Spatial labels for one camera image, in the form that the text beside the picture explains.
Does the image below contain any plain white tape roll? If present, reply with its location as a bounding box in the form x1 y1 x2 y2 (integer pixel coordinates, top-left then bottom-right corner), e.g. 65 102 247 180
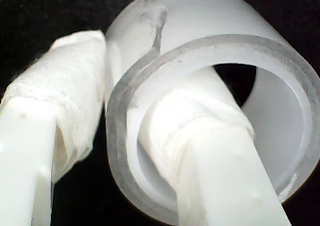
103 0 320 220

